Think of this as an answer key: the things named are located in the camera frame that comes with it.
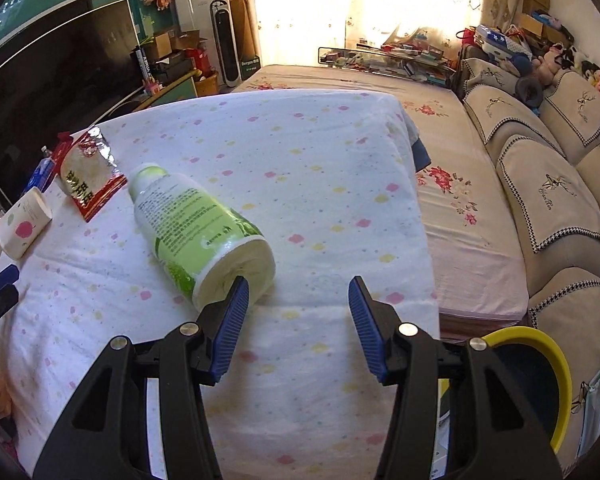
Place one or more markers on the leaf-print paper cup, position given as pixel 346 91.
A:
pixel 22 222

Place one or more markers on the yellow-rim bin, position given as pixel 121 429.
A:
pixel 555 360

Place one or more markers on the beige sofa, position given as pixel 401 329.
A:
pixel 545 185

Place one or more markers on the tall black box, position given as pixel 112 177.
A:
pixel 143 65

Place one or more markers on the floral floor mattress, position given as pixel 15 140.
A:
pixel 460 220

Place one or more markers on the green-label plastic bottle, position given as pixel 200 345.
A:
pixel 190 225

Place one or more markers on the tower fan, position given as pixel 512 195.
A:
pixel 227 45

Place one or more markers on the stack of cardboard boxes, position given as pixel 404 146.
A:
pixel 537 5

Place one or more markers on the blue tissue packet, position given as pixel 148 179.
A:
pixel 40 175

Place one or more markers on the row of plush toys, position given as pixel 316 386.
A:
pixel 590 72

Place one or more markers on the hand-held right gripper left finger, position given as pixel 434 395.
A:
pixel 230 330

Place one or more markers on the glass coffee table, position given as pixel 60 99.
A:
pixel 390 62

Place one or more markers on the black flat television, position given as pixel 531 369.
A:
pixel 55 90

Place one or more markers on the flower-print white tablecloth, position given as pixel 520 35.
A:
pixel 305 185

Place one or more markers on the blue cloth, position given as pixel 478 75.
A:
pixel 421 157

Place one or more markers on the red snack packet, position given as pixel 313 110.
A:
pixel 87 175

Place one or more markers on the green and yellow TV cabinet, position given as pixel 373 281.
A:
pixel 180 87

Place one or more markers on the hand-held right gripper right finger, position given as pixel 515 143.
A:
pixel 365 330

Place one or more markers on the star-print blue bag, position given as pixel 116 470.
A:
pixel 492 40

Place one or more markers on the open cardboard box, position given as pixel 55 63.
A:
pixel 172 42

